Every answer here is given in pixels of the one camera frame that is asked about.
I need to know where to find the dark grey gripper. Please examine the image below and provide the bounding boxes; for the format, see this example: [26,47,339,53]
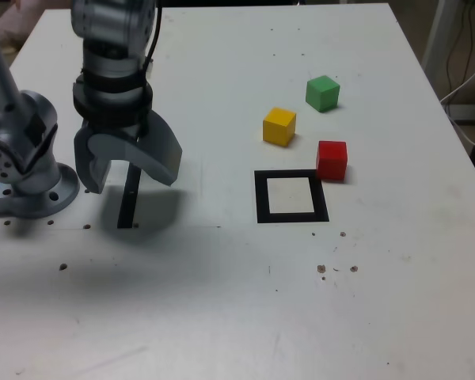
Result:
[74,111,184,196]

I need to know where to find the yellow cube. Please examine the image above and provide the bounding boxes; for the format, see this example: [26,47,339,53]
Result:
[262,107,298,148]

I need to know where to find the red cube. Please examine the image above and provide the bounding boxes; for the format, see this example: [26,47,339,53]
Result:
[315,140,348,182]

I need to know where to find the green cube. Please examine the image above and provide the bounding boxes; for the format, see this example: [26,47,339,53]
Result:
[305,74,341,113]

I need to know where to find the black tape square outline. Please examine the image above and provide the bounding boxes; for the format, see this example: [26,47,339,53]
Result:
[253,169,330,224]

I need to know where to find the black tape strip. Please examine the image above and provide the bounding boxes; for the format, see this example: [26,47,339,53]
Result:
[116,161,143,230]

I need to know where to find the pale pink background object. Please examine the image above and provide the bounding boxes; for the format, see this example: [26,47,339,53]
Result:
[0,0,39,55]

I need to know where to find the white background cable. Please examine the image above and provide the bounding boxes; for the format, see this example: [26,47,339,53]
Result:
[441,55,475,150]

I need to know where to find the grey metal frame leg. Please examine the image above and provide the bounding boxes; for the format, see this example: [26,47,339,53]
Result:
[421,0,466,80]

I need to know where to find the grey horizontal frame bar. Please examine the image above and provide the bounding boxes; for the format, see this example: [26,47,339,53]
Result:
[445,103,475,122]

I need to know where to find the black background cable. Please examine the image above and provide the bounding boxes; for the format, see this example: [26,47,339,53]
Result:
[445,0,475,94]

